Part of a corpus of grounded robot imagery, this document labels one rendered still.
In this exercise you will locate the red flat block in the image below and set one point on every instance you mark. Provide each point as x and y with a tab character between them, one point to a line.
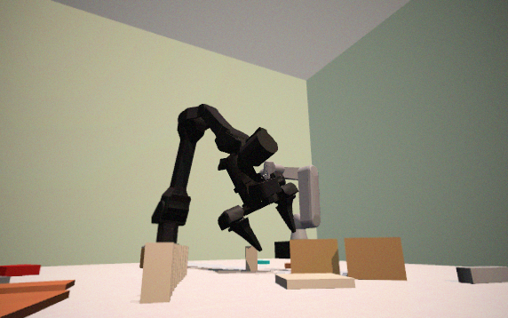
24	269

